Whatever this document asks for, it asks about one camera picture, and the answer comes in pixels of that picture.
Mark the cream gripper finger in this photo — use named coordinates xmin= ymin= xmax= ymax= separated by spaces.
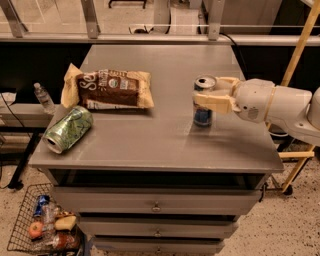
xmin=193 ymin=94 xmax=241 ymax=114
xmin=215 ymin=77 xmax=241 ymax=96

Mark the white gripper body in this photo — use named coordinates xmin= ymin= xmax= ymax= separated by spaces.
xmin=233 ymin=79 xmax=275 ymax=123

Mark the blue silver redbull can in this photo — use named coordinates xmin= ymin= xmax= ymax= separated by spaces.
xmin=193 ymin=75 xmax=217 ymax=127

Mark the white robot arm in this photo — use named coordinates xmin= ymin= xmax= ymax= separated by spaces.
xmin=192 ymin=77 xmax=320 ymax=146

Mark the green soda can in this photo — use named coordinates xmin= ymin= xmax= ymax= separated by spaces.
xmin=43 ymin=106 xmax=93 ymax=154

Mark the blue can in basket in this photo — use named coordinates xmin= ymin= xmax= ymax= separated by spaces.
xmin=33 ymin=195 xmax=50 ymax=217

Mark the grey drawer cabinet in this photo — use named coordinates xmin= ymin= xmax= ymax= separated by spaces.
xmin=31 ymin=45 xmax=283 ymax=255

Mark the brown chip bag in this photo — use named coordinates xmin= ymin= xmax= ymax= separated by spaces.
xmin=61 ymin=64 xmax=154 ymax=110

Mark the clear plastic water bottle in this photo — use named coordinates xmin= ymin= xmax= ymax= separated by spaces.
xmin=34 ymin=83 xmax=55 ymax=115

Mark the yellow sponge in basket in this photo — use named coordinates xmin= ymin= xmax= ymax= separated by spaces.
xmin=54 ymin=216 xmax=76 ymax=231

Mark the clear bottle in basket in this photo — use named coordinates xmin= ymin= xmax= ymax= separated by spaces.
xmin=42 ymin=203 xmax=55 ymax=237

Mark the red snack bag in basket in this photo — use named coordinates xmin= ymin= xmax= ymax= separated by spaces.
xmin=52 ymin=233 xmax=80 ymax=250

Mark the red apple in basket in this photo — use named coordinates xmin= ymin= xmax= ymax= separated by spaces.
xmin=28 ymin=221 xmax=43 ymax=239

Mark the black cable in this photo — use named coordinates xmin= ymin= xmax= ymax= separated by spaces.
xmin=218 ymin=32 xmax=249 ymax=74

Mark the black wire basket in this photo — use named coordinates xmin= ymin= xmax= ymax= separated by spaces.
xmin=7 ymin=183 xmax=85 ymax=256

